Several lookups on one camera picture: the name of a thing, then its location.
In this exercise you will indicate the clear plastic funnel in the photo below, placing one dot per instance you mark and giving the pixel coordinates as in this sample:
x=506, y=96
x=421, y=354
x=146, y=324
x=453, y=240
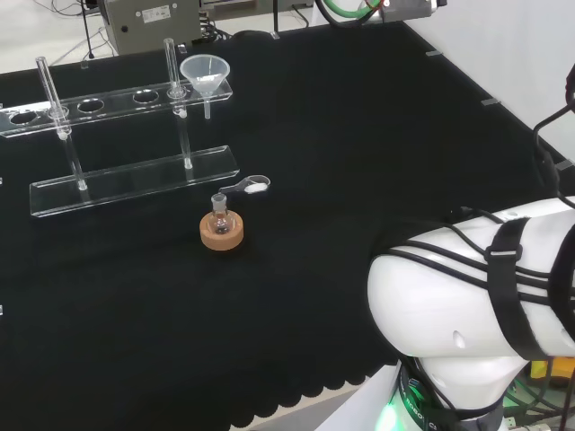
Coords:
x=204, y=72

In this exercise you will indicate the small round-bottom glass flask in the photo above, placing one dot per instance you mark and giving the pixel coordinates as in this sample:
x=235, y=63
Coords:
x=221, y=222

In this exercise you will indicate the black tripod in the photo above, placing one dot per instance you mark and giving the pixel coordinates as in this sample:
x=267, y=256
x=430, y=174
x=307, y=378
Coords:
x=88, y=31

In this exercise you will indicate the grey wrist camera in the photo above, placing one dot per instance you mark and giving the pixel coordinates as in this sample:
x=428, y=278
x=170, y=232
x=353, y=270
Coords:
x=404, y=9

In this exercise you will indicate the clear acrylic funnel stand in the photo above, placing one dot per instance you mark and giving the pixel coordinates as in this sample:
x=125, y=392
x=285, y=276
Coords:
x=135, y=179

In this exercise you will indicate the glass weighing funnel with powder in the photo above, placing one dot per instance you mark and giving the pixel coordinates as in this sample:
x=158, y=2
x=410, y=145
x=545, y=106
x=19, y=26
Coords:
x=253, y=186

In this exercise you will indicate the grey metal control box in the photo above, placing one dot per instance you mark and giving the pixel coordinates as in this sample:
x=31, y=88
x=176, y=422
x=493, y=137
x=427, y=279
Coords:
x=148, y=22

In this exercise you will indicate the yellow stop button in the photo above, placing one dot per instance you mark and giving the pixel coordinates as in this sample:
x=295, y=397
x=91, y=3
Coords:
x=561, y=372

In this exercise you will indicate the black cloth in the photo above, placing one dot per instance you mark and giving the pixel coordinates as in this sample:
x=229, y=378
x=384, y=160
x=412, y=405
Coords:
x=314, y=157

